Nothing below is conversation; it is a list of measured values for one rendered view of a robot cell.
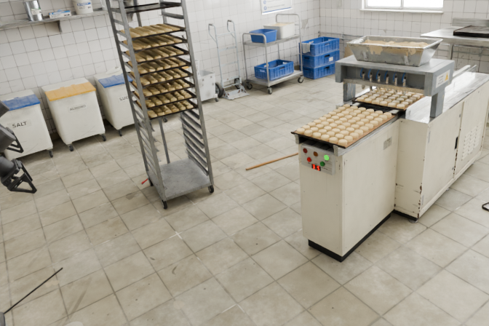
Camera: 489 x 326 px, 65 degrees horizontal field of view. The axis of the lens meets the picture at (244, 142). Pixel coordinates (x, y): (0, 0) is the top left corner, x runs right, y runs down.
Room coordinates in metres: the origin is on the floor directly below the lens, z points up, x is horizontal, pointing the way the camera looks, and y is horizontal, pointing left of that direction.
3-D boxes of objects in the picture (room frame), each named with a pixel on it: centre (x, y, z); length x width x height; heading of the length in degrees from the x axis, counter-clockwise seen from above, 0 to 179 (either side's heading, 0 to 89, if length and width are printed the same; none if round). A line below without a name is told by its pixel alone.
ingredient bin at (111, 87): (5.16, 1.58, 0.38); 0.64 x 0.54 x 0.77; 30
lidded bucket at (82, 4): (5.25, 1.83, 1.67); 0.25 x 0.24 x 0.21; 121
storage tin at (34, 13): (4.96, 2.32, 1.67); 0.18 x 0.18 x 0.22
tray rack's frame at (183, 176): (3.26, 0.67, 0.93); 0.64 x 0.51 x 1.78; 24
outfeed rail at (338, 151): (2.63, -1.28, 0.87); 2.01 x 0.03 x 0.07; 131
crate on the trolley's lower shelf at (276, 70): (6.33, -0.63, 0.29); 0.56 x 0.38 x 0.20; 129
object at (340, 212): (2.34, -0.71, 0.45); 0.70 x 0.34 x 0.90; 131
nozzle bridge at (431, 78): (2.67, -1.10, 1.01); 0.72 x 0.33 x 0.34; 41
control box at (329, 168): (2.10, -0.44, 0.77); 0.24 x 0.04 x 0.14; 41
